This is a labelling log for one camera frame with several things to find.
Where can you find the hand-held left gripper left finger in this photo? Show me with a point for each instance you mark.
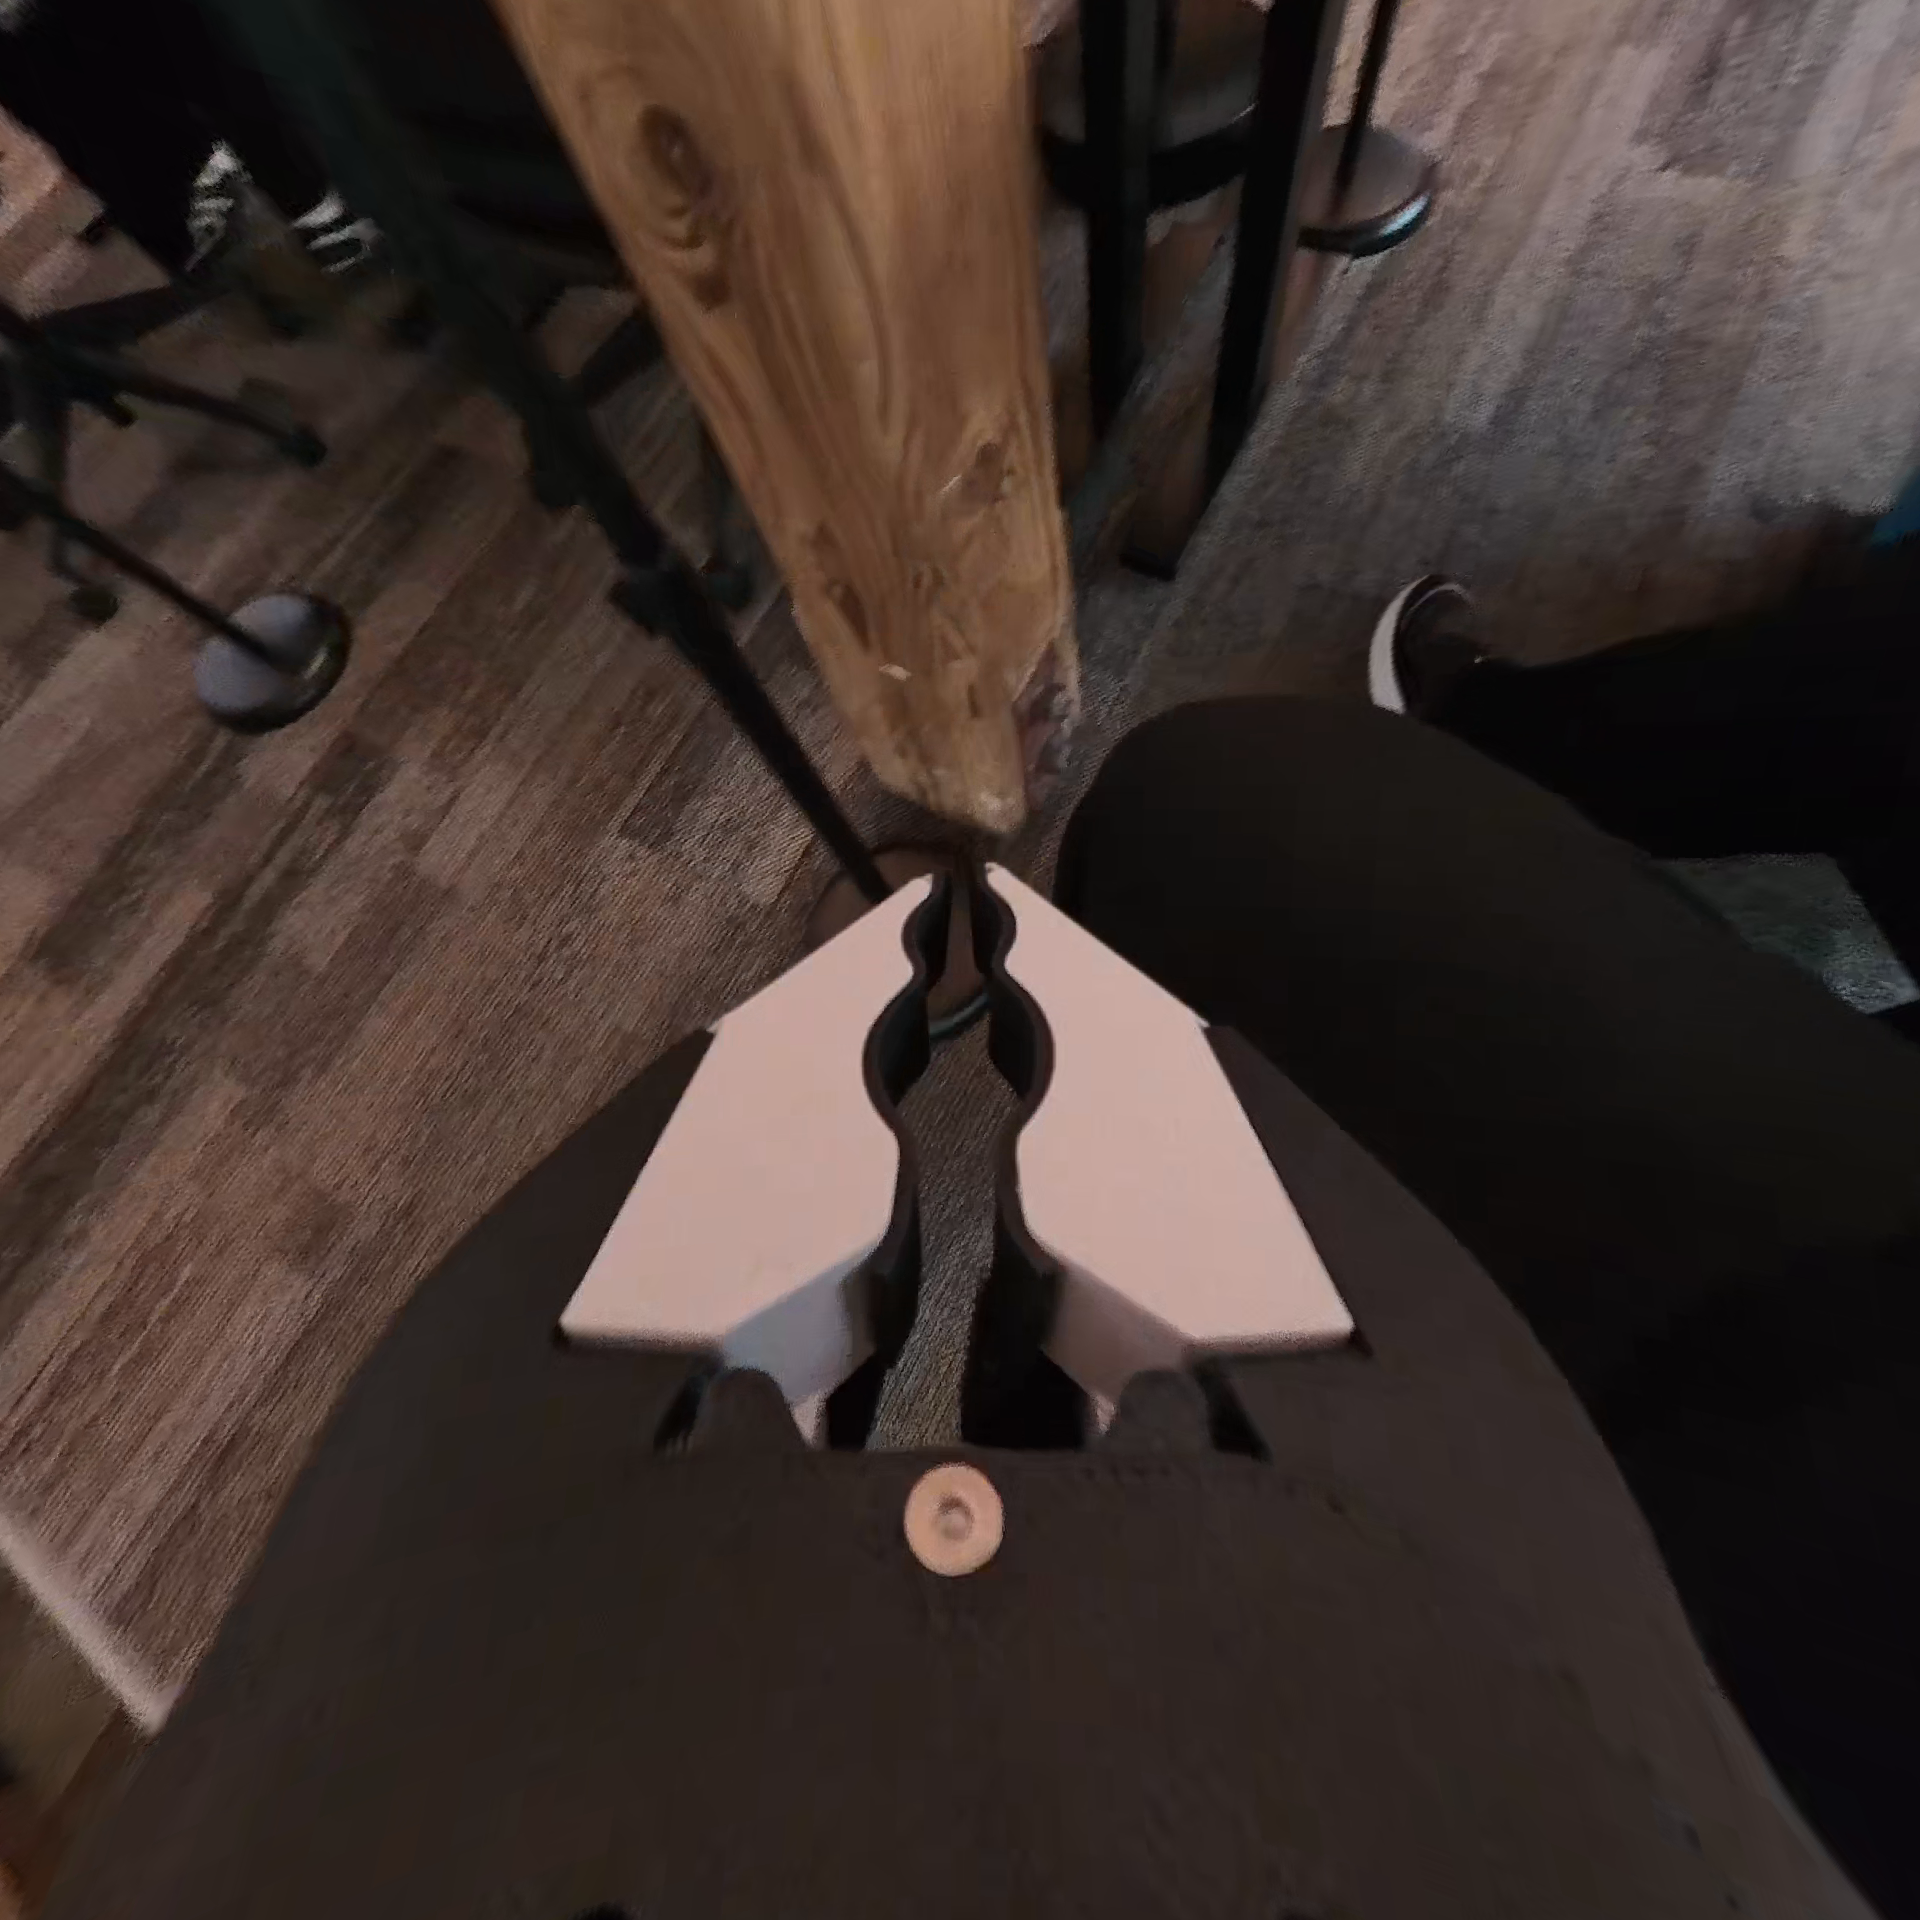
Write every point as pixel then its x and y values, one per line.
pixel 734 1184

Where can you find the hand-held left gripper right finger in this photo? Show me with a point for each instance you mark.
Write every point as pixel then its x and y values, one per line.
pixel 1185 1200

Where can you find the person's black trousers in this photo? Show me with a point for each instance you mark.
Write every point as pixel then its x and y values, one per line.
pixel 1500 1049

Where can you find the person's white soled shoe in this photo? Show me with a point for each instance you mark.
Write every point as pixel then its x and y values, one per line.
pixel 1412 638

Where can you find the black stand with round feet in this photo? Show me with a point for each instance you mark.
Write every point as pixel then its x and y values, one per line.
pixel 271 661

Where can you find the wooden column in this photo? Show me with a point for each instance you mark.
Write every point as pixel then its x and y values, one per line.
pixel 856 375

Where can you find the black metal stool frame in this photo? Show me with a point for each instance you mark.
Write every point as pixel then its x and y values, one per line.
pixel 1118 225

